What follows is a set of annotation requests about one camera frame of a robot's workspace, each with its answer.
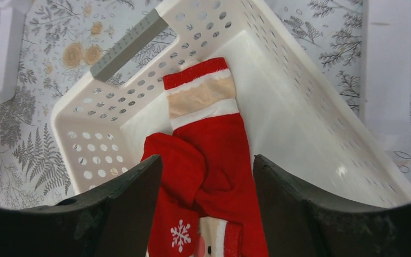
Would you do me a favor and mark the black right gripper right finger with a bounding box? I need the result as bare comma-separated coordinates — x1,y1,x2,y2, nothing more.
253,155,411,256

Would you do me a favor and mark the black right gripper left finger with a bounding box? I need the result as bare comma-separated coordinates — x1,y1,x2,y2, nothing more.
0,155,163,256

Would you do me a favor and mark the red snowflake sock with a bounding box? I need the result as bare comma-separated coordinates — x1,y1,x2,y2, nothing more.
163,57,268,256

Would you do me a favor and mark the white perforated sock basket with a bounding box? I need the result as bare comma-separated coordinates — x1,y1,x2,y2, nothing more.
51,1,411,208

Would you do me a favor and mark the white rack right foot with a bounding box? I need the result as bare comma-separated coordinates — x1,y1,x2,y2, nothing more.
360,0,411,135

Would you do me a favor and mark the white rack foot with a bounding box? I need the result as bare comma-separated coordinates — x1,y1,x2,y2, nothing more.
0,0,33,104
360,0,411,135

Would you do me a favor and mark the white rack left foot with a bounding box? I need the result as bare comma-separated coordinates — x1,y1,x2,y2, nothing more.
0,0,33,104

